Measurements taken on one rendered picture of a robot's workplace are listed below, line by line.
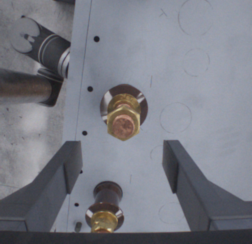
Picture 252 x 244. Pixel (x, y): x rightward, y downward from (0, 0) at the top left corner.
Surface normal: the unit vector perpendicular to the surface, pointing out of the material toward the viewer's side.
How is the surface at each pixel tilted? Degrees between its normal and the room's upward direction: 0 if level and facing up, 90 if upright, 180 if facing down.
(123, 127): 0
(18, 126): 0
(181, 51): 0
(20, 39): 13
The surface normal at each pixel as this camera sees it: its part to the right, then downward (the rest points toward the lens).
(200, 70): 0.00, 0.26
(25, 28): -0.14, 0.08
